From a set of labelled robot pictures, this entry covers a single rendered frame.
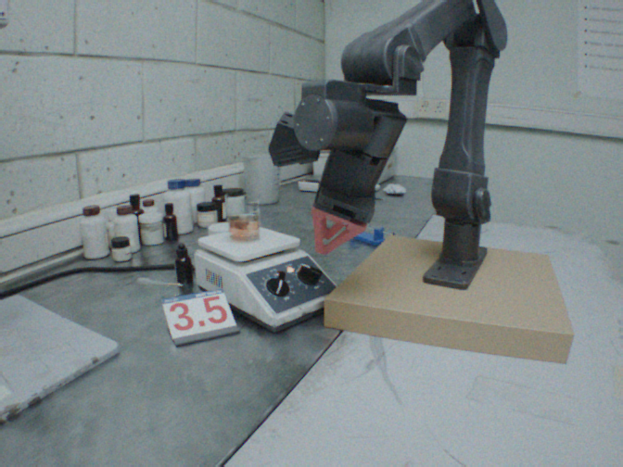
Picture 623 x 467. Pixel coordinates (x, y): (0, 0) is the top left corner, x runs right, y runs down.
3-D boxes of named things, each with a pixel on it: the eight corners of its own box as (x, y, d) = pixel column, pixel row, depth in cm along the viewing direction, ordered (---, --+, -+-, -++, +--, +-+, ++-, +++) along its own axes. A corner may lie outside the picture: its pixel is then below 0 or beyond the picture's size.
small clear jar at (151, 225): (142, 240, 95) (139, 213, 93) (164, 238, 97) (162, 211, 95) (140, 246, 90) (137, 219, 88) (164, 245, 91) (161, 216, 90)
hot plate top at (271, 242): (303, 245, 65) (303, 239, 65) (238, 263, 57) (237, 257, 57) (255, 230, 73) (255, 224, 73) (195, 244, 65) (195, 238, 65)
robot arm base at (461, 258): (425, 229, 57) (473, 236, 54) (456, 205, 74) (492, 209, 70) (421, 283, 59) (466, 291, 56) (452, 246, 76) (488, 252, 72)
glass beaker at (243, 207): (246, 234, 69) (245, 185, 66) (269, 241, 65) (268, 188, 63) (217, 243, 64) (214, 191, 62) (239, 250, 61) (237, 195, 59)
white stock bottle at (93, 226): (94, 261, 80) (87, 210, 77) (79, 257, 82) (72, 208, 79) (115, 253, 85) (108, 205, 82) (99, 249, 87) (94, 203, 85)
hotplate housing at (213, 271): (342, 307, 62) (344, 255, 60) (273, 336, 53) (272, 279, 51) (250, 269, 78) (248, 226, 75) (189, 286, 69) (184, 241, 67)
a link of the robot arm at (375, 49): (386, 44, 38) (490, -31, 50) (324, 53, 45) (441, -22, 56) (424, 143, 45) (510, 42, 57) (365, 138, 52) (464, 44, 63)
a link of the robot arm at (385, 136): (356, 167, 45) (381, 111, 41) (324, 139, 48) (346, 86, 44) (396, 165, 49) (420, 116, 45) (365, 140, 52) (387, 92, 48)
